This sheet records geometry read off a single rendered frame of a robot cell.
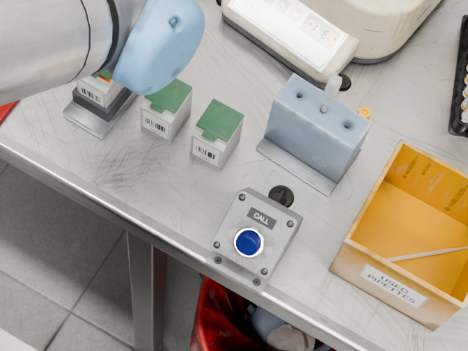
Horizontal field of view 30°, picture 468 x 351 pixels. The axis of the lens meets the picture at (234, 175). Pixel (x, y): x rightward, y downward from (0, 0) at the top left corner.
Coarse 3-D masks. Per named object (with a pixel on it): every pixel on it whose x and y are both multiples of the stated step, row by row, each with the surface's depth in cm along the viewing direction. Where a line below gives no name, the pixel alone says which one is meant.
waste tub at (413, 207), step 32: (416, 160) 92; (384, 192) 99; (416, 192) 98; (448, 192) 94; (352, 224) 87; (384, 224) 97; (416, 224) 98; (448, 224) 98; (352, 256) 89; (384, 256) 96; (448, 256) 96; (384, 288) 91; (416, 288) 87; (448, 288) 95; (416, 320) 93
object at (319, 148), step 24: (288, 96) 92; (312, 96) 92; (288, 120) 94; (312, 120) 91; (336, 120) 92; (360, 120) 92; (264, 144) 100; (288, 144) 98; (312, 144) 95; (336, 144) 92; (360, 144) 94; (288, 168) 99; (312, 168) 99; (336, 168) 96
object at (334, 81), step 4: (332, 76) 86; (336, 76) 86; (328, 80) 86; (332, 80) 86; (336, 80) 86; (340, 80) 86; (328, 84) 86; (332, 84) 86; (336, 84) 86; (340, 84) 86; (328, 88) 87; (332, 88) 86; (336, 88) 87; (328, 92) 87; (332, 92) 87; (336, 92) 87; (328, 96) 88; (332, 96) 88
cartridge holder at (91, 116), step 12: (72, 96) 98; (84, 96) 97; (120, 96) 98; (132, 96) 101; (72, 108) 99; (84, 108) 99; (96, 108) 97; (108, 108) 97; (120, 108) 100; (72, 120) 99; (84, 120) 99; (96, 120) 99; (108, 120) 98; (96, 132) 98
